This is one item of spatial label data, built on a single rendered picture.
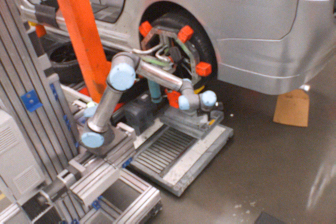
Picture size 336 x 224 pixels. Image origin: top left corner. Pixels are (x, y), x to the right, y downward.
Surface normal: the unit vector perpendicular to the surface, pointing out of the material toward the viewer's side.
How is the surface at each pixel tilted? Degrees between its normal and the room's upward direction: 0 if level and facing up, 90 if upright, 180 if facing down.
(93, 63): 90
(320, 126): 0
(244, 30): 90
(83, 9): 90
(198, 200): 0
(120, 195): 0
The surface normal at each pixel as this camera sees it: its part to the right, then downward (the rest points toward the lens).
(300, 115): -0.11, -0.81
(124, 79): 0.15, 0.48
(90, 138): 0.03, 0.67
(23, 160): 0.75, 0.30
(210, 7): -0.63, 0.52
